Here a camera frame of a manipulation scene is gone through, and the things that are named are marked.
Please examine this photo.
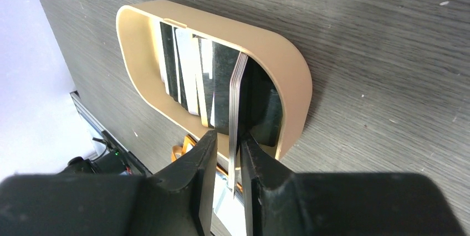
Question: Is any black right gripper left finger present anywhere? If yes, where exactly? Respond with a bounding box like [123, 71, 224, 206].
[1, 130, 217, 235]

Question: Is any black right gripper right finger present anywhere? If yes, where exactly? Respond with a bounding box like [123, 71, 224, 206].
[239, 134, 464, 235]

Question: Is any stack of cards in tray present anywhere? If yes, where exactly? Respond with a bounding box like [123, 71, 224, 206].
[156, 22, 283, 147]

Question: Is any beige oval card tray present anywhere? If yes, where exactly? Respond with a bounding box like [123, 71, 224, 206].
[116, 0, 313, 159]

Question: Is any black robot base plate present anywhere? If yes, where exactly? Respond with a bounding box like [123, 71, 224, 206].
[58, 91, 153, 176]

